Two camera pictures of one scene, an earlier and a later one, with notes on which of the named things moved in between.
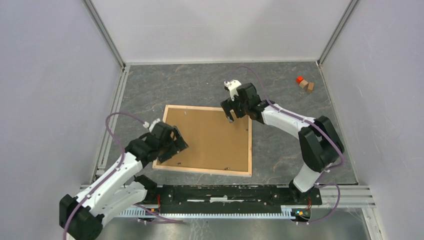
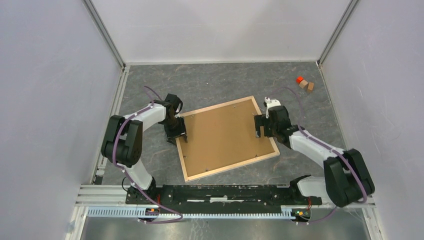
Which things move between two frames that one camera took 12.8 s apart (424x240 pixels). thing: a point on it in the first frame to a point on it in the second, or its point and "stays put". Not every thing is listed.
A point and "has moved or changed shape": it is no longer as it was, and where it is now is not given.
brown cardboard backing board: [214, 142] has moved or changed shape
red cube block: [299, 79] stays put
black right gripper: [228, 105] to [261, 120]
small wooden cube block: [303, 83] stays put
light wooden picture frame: [204, 170] to [218, 106]
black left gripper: [179, 144] to [181, 131]
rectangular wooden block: [310, 87] stays put
